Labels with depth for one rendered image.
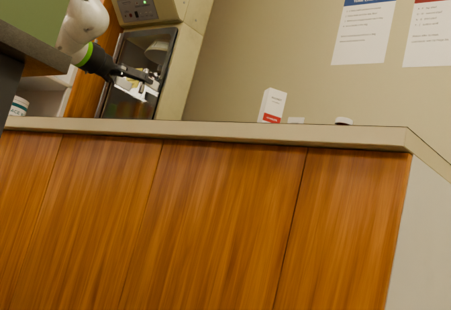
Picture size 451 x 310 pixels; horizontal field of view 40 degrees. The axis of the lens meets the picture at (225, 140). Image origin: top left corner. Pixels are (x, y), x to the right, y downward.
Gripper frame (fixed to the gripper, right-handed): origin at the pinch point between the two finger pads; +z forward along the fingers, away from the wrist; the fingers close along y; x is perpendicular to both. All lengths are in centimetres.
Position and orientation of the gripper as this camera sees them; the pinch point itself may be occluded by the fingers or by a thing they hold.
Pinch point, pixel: (141, 86)
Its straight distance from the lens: 214.7
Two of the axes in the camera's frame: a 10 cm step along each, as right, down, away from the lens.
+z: 6.0, 3.2, 7.3
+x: -2.4, 9.5, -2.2
